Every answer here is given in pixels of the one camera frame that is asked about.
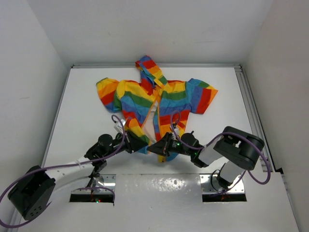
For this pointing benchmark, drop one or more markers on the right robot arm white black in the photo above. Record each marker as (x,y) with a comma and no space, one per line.
(242,151)

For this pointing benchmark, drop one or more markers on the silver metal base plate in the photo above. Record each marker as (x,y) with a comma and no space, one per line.
(210,184)
(102,184)

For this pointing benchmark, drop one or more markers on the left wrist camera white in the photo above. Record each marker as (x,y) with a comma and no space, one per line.
(119,126)

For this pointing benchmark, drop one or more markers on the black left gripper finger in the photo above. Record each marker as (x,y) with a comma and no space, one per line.
(139,147)
(134,138)

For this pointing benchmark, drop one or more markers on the rainbow striped hooded jacket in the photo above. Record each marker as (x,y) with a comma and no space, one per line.
(151,105)

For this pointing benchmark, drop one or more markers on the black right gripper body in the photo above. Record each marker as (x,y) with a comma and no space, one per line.
(175,146)

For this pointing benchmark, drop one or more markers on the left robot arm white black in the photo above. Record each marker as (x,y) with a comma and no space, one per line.
(33,193)

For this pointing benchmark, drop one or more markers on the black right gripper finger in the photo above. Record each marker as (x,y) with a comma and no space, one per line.
(157,149)
(161,143)

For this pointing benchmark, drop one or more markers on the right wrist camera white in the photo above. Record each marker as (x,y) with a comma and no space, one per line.
(175,131)

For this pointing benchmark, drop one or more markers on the silver metal base plate left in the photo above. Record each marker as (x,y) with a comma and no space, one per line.
(102,184)

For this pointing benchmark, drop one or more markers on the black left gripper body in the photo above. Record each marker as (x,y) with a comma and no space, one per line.
(126,144)

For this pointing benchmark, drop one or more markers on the silver metal base plate right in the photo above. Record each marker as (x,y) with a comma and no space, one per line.
(210,184)

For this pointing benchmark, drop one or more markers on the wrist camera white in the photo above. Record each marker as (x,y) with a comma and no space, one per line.
(119,126)
(175,131)

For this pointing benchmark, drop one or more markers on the aluminium frame rail right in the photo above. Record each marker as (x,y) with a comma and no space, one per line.
(252,113)

